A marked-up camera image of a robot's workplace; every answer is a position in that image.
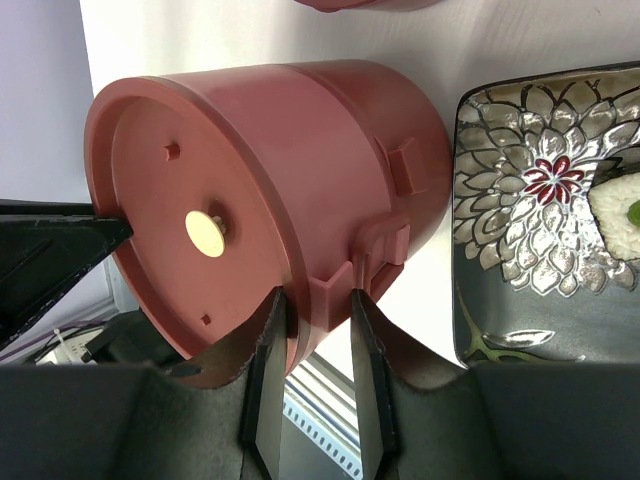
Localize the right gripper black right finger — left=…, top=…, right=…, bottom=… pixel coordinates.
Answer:
left=351, top=289, right=639, bottom=479

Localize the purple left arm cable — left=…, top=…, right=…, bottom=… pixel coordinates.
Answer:
left=0, top=322, right=101, bottom=354

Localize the dark red lid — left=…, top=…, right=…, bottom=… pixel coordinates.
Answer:
left=84, top=77, right=299, bottom=359

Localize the dark pink bowl front left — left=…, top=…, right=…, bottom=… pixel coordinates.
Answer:
left=294, top=60, right=453, bottom=300

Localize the pink bowl back left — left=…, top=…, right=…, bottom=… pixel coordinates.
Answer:
left=297, top=0, right=438, bottom=13

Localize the slotted white cable duct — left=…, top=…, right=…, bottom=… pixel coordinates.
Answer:
left=283, top=399, right=364, bottom=479

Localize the white sushi cube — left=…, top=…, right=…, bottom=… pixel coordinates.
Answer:
left=588, top=173, right=639, bottom=261

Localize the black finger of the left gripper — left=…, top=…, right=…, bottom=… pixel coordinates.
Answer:
left=1, top=199, right=133, bottom=345

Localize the black floral square plate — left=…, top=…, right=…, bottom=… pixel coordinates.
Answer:
left=452, top=62, right=639, bottom=365

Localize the aluminium front rail frame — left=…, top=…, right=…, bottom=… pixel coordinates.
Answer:
left=287, top=354, right=358, bottom=430

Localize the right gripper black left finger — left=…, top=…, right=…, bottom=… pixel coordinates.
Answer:
left=1, top=288, right=287, bottom=479

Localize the pink bowl with handles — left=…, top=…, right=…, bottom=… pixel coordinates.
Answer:
left=83, top=74, right=416, bottom=391

